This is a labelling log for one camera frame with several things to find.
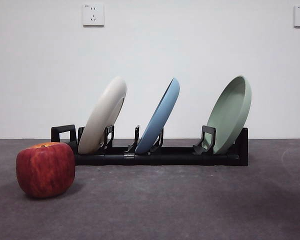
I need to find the red apple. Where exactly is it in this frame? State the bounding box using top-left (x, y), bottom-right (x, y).
top-left (15, 141), bottom-right (76, 200)

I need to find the black plate rack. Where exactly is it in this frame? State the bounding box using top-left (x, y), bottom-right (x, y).
top-left (50, 124), bottom-right (249, 167)

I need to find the blue plate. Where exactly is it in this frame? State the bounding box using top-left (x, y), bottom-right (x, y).
top-left (134, 76), bottom-right (181, 155)

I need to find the green plate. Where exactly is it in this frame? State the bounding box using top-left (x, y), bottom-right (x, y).
top-left (206, 75), bottom-right (253, 155)

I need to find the cream yellow plate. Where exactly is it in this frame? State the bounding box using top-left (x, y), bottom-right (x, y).
top-left (77, 76), bottom-right (128, 155)

